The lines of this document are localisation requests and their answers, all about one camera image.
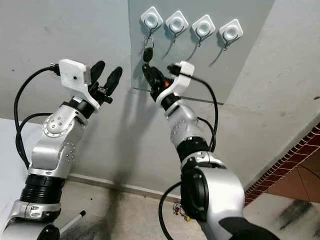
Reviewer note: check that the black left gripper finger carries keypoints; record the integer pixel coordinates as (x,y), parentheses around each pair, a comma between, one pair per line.
(114,79)
(98,71)

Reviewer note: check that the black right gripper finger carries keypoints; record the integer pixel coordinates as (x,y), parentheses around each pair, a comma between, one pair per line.
(149,80)
(153,73)

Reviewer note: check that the black-headed key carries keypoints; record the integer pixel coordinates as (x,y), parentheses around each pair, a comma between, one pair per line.
(148,54)

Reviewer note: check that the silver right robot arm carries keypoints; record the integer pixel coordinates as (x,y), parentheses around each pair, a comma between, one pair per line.
(225,200)

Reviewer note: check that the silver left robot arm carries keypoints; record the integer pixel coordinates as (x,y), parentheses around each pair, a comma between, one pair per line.
(52,155)

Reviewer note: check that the grey hook board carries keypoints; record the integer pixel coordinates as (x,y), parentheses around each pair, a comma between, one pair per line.
(210,60)

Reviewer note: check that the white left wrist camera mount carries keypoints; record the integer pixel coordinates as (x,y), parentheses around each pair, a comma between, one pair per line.
(75,75)

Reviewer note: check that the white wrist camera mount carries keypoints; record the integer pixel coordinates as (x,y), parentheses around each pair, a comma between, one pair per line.
(186,70)
(75,75)

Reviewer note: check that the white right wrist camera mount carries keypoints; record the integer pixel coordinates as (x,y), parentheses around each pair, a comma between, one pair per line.
(186,70)

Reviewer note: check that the white diamond wall hook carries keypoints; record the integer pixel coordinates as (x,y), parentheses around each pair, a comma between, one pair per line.
(231,32)
(151,20)
(176,22)
(203,26)

